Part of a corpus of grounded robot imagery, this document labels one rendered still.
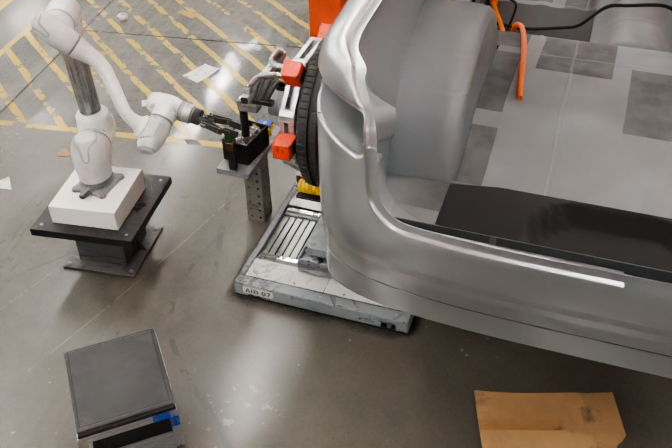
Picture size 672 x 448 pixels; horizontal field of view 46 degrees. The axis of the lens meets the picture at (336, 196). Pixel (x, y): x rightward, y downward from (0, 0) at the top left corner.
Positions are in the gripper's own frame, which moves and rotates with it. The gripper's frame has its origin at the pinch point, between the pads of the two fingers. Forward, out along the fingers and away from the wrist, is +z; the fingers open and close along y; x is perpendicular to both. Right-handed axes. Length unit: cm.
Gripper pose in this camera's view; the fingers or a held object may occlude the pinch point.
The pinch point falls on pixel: (236, 129)
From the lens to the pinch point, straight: 357.2
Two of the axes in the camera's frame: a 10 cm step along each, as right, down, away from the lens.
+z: 9.4, 3.3, -0.5
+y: 1.9, -3.9, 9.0
